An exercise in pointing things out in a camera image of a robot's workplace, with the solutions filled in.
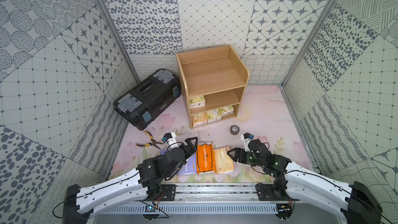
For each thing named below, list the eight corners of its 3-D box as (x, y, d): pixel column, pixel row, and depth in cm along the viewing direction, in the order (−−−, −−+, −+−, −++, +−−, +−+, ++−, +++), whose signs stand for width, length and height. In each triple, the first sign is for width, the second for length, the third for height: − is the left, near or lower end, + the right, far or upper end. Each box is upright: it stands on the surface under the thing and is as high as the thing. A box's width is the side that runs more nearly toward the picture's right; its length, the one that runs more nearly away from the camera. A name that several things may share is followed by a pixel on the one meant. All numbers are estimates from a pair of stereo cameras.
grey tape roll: (230, 135, 96) (230, 133, 94) (229, 126, 100) (229, 125, 98) (239, 135, 96) (240, 133, 95) (238, 126, 100) (238, 125, 98)
